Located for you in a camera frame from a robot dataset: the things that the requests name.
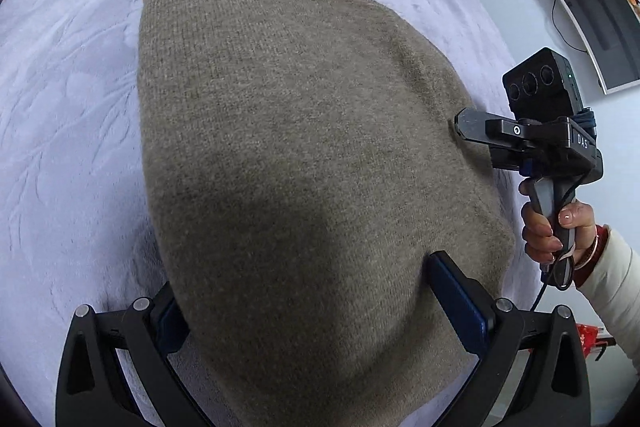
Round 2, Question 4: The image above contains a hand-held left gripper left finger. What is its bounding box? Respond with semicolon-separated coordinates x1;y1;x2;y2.
55;282;221;427

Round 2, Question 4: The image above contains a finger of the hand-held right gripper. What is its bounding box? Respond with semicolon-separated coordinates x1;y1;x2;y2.
454;108;501;142

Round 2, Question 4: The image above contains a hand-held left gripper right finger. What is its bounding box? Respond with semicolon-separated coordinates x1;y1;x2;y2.
425;250;592;427

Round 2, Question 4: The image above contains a brown knitted sweater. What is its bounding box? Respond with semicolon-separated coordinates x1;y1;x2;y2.
136;0;517;427

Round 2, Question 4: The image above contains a person's right forearm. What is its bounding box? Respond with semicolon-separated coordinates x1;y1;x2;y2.
575;227;640;375

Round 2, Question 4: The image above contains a person's right hand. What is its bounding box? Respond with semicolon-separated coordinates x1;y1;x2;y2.
518;177;599;271

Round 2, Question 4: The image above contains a red and gold bangle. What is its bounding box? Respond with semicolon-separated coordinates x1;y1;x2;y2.
572;224;609;271

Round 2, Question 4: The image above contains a red patterned object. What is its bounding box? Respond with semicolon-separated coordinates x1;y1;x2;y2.
575;322;619;361

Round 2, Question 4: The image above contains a lavender plush blanket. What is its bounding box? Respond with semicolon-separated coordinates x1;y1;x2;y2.
0;0;566;427

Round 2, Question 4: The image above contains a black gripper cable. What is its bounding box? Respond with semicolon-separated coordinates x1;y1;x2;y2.
530;252;576;314

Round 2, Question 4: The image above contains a black television cable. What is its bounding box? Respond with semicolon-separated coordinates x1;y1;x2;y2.
551;0;589;54

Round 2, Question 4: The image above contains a white-framed wall television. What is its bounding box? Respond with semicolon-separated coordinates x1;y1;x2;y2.
525;0;640;96

